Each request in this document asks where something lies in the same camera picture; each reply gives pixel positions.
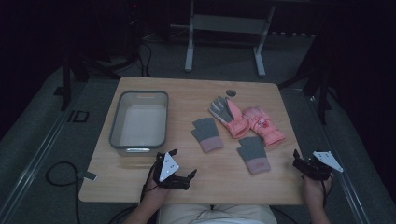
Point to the dark round table grommet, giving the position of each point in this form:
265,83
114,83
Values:
231,93

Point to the white metal stand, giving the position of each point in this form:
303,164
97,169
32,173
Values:
230,24

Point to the person's beige pants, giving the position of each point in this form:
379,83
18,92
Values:
218,215

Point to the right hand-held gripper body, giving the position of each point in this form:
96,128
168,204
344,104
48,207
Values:
317,169

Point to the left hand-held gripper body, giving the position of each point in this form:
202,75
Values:
168,166

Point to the grey tape tab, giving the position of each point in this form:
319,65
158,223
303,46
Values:
88,176

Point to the grey pink knit glove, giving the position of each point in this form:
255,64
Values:
253,149
207,130

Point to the black stand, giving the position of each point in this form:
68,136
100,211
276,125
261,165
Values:
322,99
66,84

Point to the grey plastic bin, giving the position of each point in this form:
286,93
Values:
140,124

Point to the person's right hand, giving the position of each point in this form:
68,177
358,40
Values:
315,191

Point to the person's left hand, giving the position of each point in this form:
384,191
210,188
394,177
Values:
155,193

